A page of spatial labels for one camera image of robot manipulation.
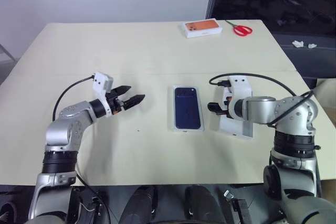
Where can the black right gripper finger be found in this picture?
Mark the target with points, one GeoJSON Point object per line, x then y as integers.
{"type": "Point", "coordinates": [215, 108]}

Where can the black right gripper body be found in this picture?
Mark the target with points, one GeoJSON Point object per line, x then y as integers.
{"type": "Point", "coordinates": [226, 112]}

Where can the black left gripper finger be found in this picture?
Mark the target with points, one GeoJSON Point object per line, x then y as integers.
{"type": "Point", "coordinates": [134, 101]}
{"type": "Point", "coordinates": [122, 90]}

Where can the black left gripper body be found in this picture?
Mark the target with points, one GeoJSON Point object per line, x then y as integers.
{"type": "Point", "coordinates": [115, 104]}

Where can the white box lid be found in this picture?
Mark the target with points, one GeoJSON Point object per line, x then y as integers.
{"type": "Point", "coordinates": [231, 127]}

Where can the dark blue smartphone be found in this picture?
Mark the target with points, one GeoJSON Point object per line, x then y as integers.
{"type": "Point", "coordinates": [187, 108]}

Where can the white phone box base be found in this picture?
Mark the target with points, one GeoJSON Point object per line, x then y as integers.
{"type": "Point", "coordinates": [187, 130]}

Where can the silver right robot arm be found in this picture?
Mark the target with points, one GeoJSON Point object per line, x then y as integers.
{"type": "Point", "coordinates": [294, 113]}

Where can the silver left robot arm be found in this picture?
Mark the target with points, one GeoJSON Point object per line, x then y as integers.
{"type": "Point", "coordinates": [68, 124]}

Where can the orange printed phone box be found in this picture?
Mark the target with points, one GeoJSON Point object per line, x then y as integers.
{"type": "Point", "coordinates": [202, 28]}

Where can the dark rounded shape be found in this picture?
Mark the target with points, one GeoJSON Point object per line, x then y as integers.
{"type": "Point", "coordinates": [139, 205]}
{"type": "Point", "coordinates": [200, 205]}

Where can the crumpled white paper scrap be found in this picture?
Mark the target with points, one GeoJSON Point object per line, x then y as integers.
{"type": "Point", "coordinates": [312, 45]}
{"type": "Point", "coordinates": [298, 43]}

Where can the black white soled sneaker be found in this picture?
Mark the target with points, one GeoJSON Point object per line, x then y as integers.
{"type": "Point", "coordinates": [8, 212]}

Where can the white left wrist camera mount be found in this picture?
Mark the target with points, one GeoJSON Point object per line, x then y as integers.
{"type": "Point", "coordinates": [99, 85]}

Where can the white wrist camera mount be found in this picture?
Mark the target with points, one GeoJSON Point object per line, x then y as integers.
{"type": "Point", "coordinates": [99, 85]}
{"type": "Point", "coordinates": [240, 88]}

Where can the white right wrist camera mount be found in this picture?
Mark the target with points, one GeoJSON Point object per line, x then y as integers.
{"type": "Point", "coordinates": [240, 88]}

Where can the metal table bracket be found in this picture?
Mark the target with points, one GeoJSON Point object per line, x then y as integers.
{"type": "Point", "coordinates": [237, 208]}

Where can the black folding chair frame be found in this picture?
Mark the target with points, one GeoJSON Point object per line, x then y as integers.
{"type": "Point", "coordinates": [6, 53]}

